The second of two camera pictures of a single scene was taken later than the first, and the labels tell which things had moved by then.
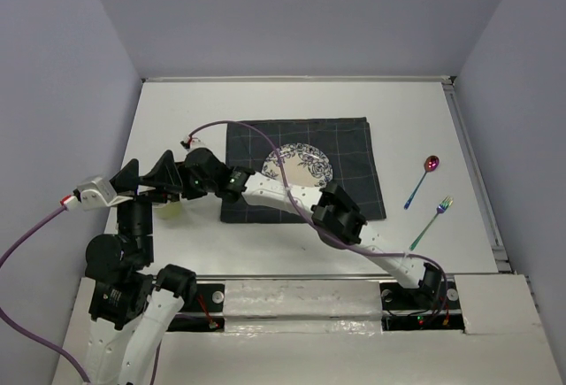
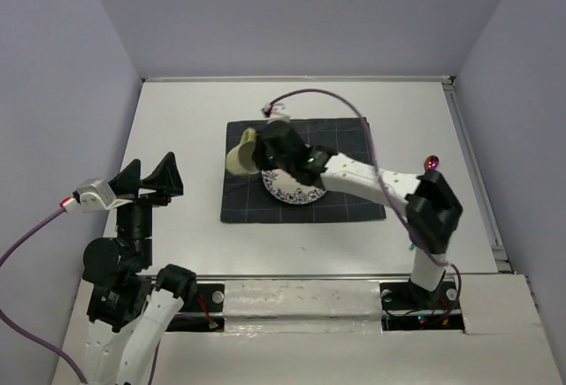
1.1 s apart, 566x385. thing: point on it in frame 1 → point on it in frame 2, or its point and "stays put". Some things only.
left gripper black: [126, 180] stays put
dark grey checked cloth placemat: [347, 142] stays put
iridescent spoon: [431, 164] stays put
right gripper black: [187, 191] → [259, 154]
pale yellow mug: [170, 211] → [240, 159]
